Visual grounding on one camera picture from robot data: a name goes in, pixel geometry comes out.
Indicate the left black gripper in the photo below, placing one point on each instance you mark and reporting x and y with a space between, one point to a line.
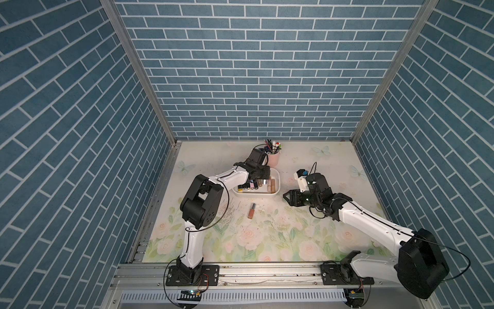
266 172

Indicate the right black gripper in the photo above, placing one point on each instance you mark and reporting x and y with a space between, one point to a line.
294 195

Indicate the white plastic storage box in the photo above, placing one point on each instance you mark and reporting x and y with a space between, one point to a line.
260 188

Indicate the red lip gloss tube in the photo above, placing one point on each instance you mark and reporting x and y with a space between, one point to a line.
251 211

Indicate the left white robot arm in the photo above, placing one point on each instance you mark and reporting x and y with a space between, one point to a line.
200 205

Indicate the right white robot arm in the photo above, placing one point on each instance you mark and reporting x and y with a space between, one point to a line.
417 262

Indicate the pink pen cup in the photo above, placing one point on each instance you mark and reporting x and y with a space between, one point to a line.
273 159

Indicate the pens in cup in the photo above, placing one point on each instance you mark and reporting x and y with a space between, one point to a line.
271 147

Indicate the floral table mat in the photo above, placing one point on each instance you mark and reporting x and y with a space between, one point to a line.
277 231

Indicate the right green circuit board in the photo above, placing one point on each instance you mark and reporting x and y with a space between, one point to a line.
355 298

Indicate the green circuit board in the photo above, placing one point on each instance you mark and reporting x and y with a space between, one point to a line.
189 295
355 298

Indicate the left green circuit board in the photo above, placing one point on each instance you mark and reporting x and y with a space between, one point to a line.
189 295

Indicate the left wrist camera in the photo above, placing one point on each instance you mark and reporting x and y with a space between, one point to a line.
257 156

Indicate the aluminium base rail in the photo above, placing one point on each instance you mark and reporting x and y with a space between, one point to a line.
152 276

